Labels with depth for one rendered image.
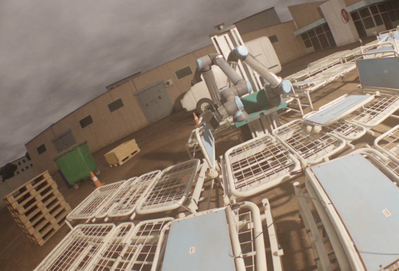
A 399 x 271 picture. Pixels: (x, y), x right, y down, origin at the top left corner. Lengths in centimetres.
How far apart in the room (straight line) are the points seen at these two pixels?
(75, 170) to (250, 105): 601
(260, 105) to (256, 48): 721
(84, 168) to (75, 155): 55
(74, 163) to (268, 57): 952
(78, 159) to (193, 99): 552
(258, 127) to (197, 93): 628
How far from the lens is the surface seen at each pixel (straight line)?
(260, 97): 223
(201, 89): 843
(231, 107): 118
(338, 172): 104
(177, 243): 101
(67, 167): 694
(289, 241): 149
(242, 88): 130
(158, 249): 105
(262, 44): 950
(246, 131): 247
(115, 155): 674
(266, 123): 239
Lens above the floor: 122
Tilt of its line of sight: 9 degrees down
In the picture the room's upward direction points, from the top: 25 degrees counter-clockwise
